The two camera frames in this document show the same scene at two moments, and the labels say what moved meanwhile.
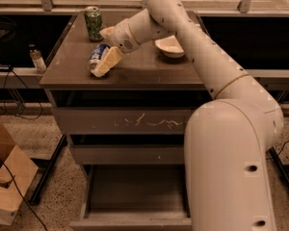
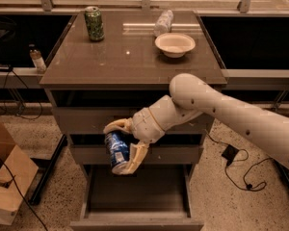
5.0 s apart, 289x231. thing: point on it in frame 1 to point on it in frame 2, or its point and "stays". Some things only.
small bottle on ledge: [38, 60] stays
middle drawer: [128, 154] stays
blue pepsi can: [97, 55] to [118, 144]
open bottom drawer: [135, 197] stays
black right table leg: [285, 169] stays
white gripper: [123, 36] to [144, 124]
